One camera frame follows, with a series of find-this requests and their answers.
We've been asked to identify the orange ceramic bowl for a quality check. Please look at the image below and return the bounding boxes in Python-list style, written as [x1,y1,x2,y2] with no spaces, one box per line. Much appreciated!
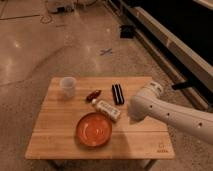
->
[76,112,112,147]

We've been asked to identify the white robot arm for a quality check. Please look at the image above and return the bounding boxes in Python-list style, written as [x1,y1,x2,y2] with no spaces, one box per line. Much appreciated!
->
[128,81,213,145]

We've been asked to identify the dark red small object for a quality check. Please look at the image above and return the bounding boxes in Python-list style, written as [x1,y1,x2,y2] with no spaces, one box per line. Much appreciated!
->
[86,90,101,102]

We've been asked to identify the translucent plastic cup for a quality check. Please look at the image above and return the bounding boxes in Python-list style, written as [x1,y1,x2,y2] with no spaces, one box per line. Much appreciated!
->
[59,77,76,98]

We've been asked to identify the wooden folding table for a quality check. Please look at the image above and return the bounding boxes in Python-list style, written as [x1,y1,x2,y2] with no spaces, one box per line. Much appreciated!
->
[25,77,175,161]

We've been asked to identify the black box on floor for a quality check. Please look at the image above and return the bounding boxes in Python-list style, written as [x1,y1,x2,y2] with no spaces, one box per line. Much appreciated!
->
[120,25,134,38]

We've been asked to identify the white device on floor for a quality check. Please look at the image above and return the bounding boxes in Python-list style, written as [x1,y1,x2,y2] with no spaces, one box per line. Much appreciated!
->
[45,0,74,14]

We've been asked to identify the cable on floor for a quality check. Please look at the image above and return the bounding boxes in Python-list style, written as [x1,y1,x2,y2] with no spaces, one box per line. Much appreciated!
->
[39,0,54,25]

